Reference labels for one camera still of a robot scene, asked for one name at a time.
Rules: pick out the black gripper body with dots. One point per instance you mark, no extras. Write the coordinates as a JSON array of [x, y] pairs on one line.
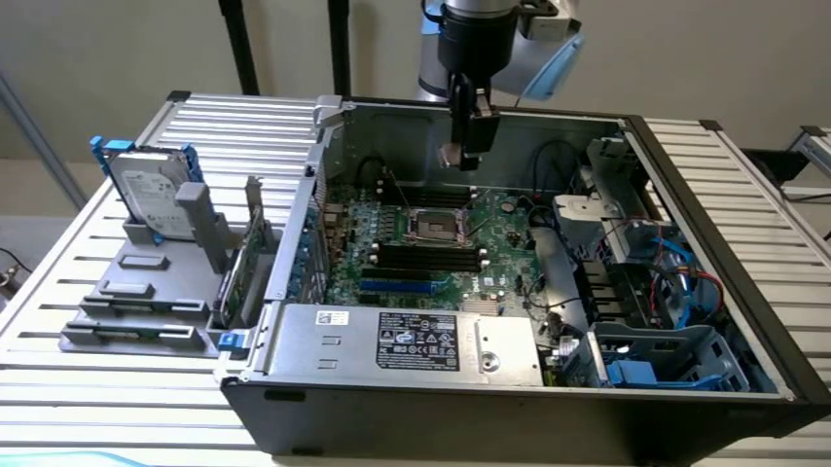
[[475, 39]]

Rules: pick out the silver square CPU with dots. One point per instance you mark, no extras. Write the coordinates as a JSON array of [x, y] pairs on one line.
[[450, 156]]

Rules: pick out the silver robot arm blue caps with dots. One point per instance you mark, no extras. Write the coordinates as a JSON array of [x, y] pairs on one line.
[[442, 58]]

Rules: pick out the black RAM slot bank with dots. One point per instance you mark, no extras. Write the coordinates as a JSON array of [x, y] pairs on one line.
[[431, 195], [428, 257]]

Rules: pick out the thin metal locking lever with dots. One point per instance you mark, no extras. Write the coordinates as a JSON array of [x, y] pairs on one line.
[[482, 214], [399, 190]]

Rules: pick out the CPU socket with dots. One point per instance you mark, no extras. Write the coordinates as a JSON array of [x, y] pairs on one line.
[[436, 226]]

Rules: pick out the black expansion slot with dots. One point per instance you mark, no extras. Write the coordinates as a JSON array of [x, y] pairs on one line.
[[396, 275]]

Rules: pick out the blue expansion slot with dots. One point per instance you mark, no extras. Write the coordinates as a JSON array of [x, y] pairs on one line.
[[396, 287]]

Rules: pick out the round coin battery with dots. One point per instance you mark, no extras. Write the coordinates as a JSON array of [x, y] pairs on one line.
[[510, 206]]

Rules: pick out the grey case hinge latch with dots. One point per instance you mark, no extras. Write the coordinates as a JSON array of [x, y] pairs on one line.
[[327, 112]]

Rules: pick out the grey metal disk bay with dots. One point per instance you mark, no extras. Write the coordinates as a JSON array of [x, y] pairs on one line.
[[603, 214]]

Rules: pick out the green motherboard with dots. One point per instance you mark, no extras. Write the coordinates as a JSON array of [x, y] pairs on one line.
[[415, 287]]

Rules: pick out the small finned chipset heatsink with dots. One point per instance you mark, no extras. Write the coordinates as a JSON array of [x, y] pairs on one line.
[[483, 307]]

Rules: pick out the blue disk carrier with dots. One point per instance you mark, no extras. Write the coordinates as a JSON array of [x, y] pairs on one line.
[[195, 165]]

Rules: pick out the silver power supply unit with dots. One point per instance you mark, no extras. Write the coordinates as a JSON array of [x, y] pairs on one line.
[[403, 343]]

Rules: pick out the green graphics card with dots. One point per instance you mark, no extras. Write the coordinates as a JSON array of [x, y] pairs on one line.
[[243, 262]]

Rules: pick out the silver hard disk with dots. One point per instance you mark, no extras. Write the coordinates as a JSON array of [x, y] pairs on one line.
[[152, 194]]

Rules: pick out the grey front drive cage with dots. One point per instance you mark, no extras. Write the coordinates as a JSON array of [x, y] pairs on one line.
[[668, 355]]

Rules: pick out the blue plastic drive clip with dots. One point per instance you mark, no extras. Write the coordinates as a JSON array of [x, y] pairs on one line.
[[632, 374]]

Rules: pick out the blue case latch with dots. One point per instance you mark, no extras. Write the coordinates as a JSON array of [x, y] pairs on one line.
[[232, 340]]

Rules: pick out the black open PC case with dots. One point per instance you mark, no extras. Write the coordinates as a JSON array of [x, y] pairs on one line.
[[519, 418]]

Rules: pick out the grey parts rack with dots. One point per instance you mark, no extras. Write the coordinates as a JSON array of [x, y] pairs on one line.
[[156, 292]]

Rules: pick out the RAM stick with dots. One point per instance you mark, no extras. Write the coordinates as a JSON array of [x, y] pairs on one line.
[[136, 335]]

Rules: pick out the light blue sheet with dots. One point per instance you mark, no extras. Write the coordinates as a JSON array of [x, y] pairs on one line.
[[59, 459]]

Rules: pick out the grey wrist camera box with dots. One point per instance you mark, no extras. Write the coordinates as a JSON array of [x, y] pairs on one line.
[[548, 24]]

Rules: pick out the black stand post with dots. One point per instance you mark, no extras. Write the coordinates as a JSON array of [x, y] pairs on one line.
[[339, 44], [239, 44]]

